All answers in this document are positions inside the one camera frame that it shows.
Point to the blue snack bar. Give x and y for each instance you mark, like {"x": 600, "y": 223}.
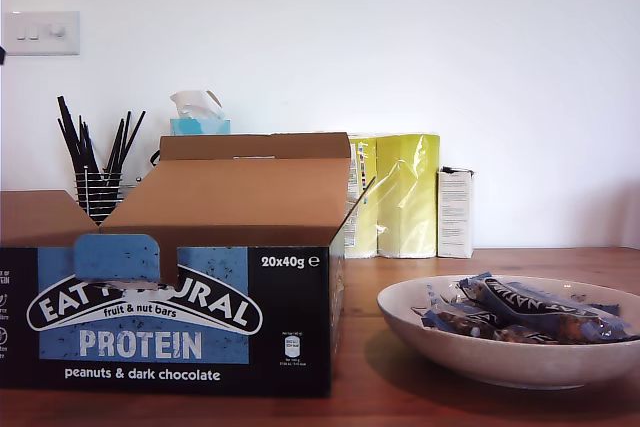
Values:
{"x": 450, "y": 319}
{"x": 607, "y": 308}
{"x": 540, "y": 304}

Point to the snack bar carton box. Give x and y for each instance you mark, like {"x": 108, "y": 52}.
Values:
{"x": 175, "y": 339}

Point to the blue tissue box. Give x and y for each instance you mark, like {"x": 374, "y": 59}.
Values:
{"x": 210, "y": 125}

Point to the small white printed carton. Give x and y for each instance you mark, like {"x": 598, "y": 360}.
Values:
{"x": 456, "y": 214}

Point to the white floral ceramic plate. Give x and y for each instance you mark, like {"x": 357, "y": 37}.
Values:
{"x": 500, "y": 362}

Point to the yellow paper roll pack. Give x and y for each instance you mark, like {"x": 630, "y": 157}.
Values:
{"x": 400, "y": 199}

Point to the white tissue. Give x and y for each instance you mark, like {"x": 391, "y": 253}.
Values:
{"x": 192, "y": 102}

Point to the white wall light switch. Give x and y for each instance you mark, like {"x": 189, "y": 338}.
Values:
{"x": 42, "y": 32}

